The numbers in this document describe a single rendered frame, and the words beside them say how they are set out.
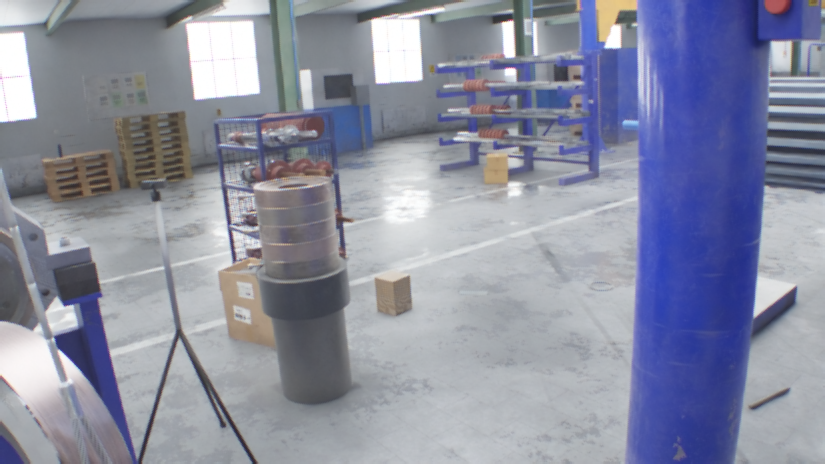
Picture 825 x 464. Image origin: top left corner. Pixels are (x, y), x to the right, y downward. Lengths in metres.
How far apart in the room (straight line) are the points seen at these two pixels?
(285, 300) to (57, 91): 11.10
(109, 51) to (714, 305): 13.01
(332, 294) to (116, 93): 11.21
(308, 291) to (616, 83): 10.73
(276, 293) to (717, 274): 1.94
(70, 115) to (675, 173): 12.74
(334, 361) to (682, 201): 1.97
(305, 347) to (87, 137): 11.06
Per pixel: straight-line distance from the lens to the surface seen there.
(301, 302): 2.82
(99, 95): 13.63
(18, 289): 1.83
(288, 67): 8.62
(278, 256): 2.82
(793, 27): 1.53
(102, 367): 2.10
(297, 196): 2.73
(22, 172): 13.40
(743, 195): 1.58
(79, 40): 13.68
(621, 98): 13.02
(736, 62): 1.53
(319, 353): 2.97
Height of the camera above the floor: 1.51
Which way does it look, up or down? 14 degrees down
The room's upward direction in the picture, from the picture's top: 4 degrees counter-clockwise
